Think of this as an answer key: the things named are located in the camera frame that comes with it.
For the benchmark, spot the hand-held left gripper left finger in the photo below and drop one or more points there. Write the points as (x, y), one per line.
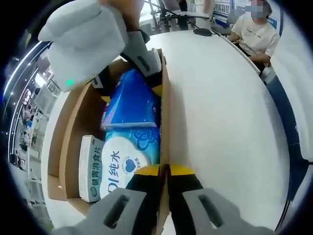
(117, 210)

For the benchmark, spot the person's right hand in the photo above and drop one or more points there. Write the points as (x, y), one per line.
(129, 12)

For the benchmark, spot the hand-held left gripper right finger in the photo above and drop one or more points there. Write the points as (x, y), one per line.
(207, 210)

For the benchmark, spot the black round desk puck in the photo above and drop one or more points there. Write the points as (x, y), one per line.
(202, 32)

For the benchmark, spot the light blue wet wipes pack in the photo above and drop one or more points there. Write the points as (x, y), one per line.
(122, 159)

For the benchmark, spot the white cardboard carton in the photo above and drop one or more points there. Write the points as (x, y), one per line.
(89, 169)

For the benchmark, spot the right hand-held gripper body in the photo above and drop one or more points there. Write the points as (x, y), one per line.
(83, 41)

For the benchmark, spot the brown cardboard shoe box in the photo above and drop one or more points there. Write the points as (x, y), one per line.
(73, 117)

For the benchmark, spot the blue plastic packet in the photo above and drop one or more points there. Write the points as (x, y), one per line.
(132, 102)

